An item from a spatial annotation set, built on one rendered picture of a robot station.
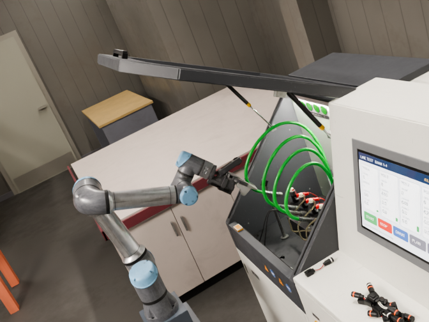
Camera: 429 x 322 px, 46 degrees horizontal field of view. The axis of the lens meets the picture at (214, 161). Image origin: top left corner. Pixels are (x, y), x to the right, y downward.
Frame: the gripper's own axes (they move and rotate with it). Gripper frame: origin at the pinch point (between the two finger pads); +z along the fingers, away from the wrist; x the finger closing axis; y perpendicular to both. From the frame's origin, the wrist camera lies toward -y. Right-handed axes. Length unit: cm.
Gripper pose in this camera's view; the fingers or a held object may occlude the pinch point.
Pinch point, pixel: (255, 186)
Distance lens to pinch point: 221.7
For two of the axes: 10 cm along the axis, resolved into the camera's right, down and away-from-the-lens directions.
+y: -4.2, 9.0, 1.1
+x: 0.4, 1.4, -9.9
